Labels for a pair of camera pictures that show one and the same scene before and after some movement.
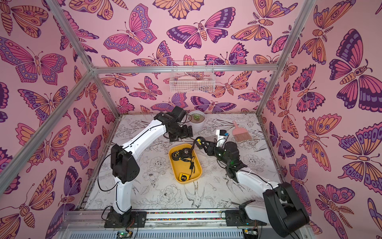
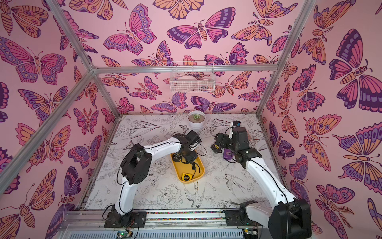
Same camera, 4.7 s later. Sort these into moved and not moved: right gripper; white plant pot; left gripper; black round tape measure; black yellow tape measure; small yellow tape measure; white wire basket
Moved: right gripper; small yellow tape measure; black yellow tape measure; left gripper
Not moved: white wire basket; white plant pot; black round tape measure
